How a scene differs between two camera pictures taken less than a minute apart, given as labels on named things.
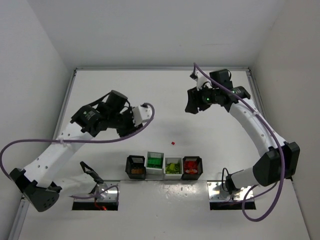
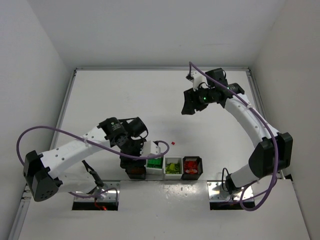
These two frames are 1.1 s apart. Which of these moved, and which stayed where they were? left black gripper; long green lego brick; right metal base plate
Moved: left black gripper
Stayed: right metal base plate; long green lego brick
